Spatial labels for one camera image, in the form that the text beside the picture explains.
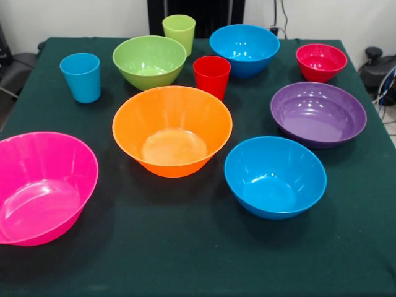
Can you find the orange bowl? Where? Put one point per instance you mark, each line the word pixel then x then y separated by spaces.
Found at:
pixel 171 148

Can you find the red cup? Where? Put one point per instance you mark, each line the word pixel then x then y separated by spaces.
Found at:
pixel 212 80

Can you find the dark green tablecloth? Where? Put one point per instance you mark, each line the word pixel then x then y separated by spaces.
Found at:
pixel 185 232

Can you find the blue bowl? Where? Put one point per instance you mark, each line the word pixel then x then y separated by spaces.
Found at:
pixel 244 52
pixel 275 185

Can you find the green bowl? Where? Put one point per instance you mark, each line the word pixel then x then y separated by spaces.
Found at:
pixel 148 68

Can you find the green cup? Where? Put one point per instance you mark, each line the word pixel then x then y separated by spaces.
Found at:
pixel 179 31

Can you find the purple bowl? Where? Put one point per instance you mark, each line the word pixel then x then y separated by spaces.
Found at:
pixel 318 120

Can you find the blue cup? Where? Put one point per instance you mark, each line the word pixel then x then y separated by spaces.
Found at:
pixel 82 83

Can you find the small pink-red bowl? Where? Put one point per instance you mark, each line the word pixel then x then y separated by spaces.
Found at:
pixel 321 66

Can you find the large pink bowl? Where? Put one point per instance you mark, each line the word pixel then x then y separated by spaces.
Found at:
pixel 46 191

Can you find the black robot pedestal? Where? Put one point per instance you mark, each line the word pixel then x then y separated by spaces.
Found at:
pixel 210 15

